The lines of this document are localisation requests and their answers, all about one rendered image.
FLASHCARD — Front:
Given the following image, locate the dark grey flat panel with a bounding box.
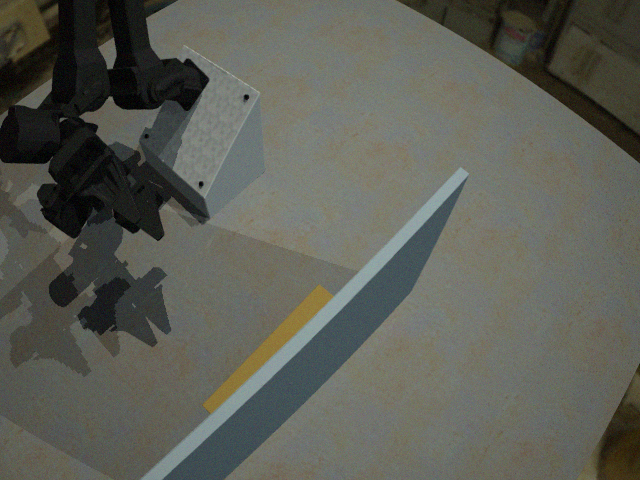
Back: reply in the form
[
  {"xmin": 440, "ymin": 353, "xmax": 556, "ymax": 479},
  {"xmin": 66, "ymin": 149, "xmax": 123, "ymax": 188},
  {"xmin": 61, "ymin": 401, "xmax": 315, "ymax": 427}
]
[{"xmin": 140, "ymin": 167, "xmax": 469, "ymax": 480}]

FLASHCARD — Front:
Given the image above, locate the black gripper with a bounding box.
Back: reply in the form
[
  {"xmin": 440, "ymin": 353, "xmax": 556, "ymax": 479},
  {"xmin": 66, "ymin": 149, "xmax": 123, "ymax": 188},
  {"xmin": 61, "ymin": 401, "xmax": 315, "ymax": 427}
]
[{"xmin": 48, "ymin": 127, "xmax": 165, "ymax": 241}]

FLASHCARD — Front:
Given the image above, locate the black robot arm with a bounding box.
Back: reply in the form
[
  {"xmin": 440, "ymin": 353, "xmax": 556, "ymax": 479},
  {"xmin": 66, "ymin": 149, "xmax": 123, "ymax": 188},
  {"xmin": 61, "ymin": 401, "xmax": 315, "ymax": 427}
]
[{"xmin": 0, "ymin": 0, "xmax": 210, "ymax": 238}]

